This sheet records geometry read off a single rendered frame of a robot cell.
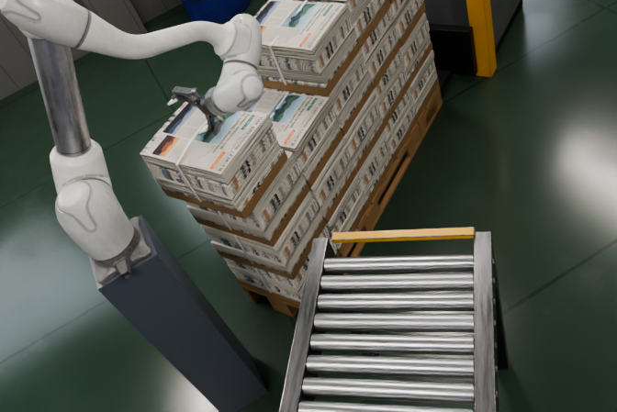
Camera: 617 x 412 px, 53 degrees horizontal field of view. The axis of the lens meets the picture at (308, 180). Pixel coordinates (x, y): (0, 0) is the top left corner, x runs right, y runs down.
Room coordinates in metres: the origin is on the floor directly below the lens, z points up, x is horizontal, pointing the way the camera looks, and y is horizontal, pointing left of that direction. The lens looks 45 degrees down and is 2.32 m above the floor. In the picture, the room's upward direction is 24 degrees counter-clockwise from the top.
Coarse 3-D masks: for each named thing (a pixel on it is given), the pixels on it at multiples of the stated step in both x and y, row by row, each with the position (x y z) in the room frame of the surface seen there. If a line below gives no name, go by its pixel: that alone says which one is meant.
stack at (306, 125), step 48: (384, 48) 2.20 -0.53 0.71; (288, 96) 2.00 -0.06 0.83; (336, 96) 1.93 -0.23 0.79; (384, 96) 2.15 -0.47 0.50; (288, 144) 1.73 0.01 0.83; (384, 144) 2.06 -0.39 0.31; (288, 192) 1.62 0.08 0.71; (336, 192) 1.79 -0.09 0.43; (240, 240) 1.63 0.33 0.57; (288, 240) 1.55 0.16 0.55; (288, 288) 1.54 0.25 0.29
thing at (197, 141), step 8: (216, 120) 1.73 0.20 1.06; (200, 136) 1.69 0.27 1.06; (192, 144) 1.67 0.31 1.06; (200, 144) 1.65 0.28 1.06; (192, 152) 1.62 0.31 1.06; (176, 160) 1.62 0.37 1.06; (184, 160) 1.61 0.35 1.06; (176, 168) 1.62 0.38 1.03; (184, 168) 1.60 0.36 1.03; (192, 184) 1.60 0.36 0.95; (192, 192) 1.61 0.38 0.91
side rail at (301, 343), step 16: (320, 240) 1.27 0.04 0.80; (320, 256) 1.22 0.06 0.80; (320, 272) 1.16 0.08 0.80; (304, 288) 1.13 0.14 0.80; (320, 288) 1.12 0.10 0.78; (304, 304) 1.08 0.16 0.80; (304, 320) 1.03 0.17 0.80; (304, 336) 0.98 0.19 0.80; (304, 352) 0.93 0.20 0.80; (320, 352) 0.97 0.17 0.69; (288, 368) 0.90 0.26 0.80; (304, 368) 0.89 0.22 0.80; (288, 384) 0.86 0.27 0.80; (288, 400) 0.82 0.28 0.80
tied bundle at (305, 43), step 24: (288, 0) 2.28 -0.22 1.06; (264, 24) 2.18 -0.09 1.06; (288, 24) 2.11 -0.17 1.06; (312, 24) 2.04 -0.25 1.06; (336, 24) 2.02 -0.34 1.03; (264, 48) 2.05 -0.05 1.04; (288, 48) 1.97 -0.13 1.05; (312, 48) 1.90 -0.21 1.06; (336, 48) 1.99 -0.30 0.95; (264, 72) 2.09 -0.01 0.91; (288, 72) 2.00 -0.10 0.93; (312, 72) 1.92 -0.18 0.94
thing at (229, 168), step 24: (240, 120) 1.68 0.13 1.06; (264, 120) 1.64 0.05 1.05; (216, 144) 1.61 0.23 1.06; (240, 144) 1.56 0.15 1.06; (264, 144) 1.61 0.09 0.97; (192, 168) 1.56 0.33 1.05; (216, 168) 1.50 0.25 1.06; (240, 168) 1.51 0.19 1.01; (264, 168) 1.58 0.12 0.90; (216, 192) 1.52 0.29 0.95; (240, 192) 1.49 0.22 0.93
